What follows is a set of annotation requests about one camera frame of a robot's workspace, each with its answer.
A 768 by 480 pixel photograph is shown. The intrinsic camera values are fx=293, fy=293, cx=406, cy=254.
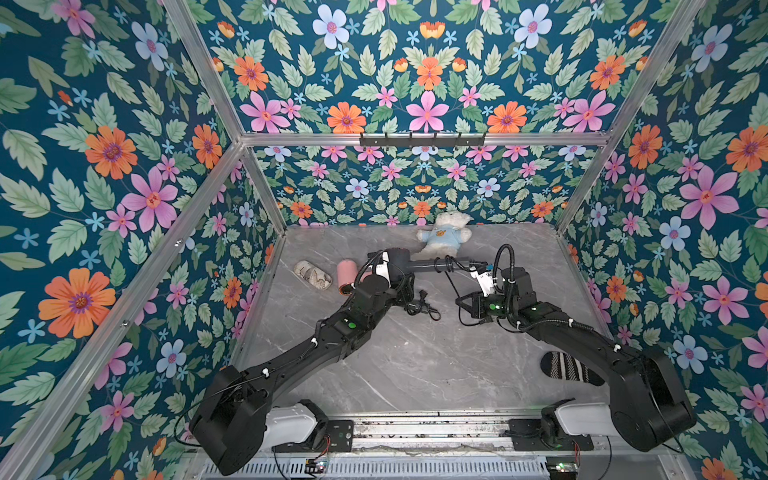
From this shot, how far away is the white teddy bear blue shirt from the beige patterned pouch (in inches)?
12.6

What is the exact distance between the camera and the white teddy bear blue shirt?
3.46ft

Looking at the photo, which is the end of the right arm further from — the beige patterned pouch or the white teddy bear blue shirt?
the beige patterned pouch

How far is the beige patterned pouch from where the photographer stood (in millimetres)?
1023
